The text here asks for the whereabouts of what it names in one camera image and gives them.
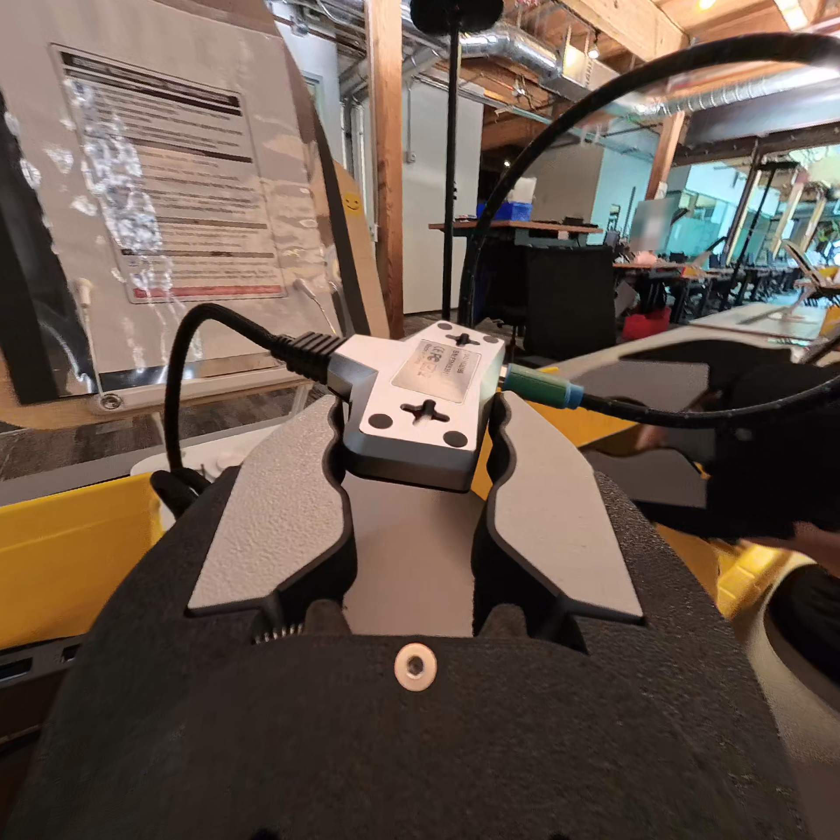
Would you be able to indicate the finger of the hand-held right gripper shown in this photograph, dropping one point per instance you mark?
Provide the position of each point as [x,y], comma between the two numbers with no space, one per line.
[656,476]
[643,380]

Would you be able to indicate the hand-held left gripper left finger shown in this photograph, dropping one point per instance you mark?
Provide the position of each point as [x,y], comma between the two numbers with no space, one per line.
[275,525]

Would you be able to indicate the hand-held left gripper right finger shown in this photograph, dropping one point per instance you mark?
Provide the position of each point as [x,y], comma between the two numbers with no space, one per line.
[558,525]

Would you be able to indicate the dark grey port hub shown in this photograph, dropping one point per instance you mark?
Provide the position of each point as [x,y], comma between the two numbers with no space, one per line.
[39,659]

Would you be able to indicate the person's right hand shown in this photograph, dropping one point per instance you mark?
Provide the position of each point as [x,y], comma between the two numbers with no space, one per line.
[823,541]

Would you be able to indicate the red bag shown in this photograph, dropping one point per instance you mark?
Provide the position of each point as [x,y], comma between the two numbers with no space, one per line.
[646,325]

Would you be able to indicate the black office chair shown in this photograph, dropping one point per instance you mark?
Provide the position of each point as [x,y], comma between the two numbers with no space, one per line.
[571,302]

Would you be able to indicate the wood-topped desk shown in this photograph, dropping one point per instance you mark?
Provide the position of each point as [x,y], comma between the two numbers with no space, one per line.
[525,228]

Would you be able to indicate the blue storage bin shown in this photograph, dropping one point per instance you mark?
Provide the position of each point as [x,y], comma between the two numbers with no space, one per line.
[505,211]

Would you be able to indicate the protocol sheet on stand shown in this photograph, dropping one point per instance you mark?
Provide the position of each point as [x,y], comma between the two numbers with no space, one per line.
[26,295]
[367,275]

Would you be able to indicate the black stand pole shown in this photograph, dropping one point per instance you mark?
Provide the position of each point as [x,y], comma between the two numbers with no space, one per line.
[451,164]

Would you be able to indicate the yellow smiley sticker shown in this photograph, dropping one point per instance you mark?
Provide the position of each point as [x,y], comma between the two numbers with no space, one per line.
[352,203]

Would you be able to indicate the printed instruction sheet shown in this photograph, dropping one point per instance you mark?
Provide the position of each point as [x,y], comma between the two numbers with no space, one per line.
[197,197]

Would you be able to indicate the grey stand base plate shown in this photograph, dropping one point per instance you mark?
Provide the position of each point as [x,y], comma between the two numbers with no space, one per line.
[197,459]

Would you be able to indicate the slim wooden post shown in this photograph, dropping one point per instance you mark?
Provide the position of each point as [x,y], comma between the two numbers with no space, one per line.
[664,157]

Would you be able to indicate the long corrugated ceiling duct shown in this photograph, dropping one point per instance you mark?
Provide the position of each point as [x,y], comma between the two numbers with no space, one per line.
[754,92]

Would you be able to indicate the rectangular ceiling duct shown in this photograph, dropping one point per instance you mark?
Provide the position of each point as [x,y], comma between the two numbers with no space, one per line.
[577,62]

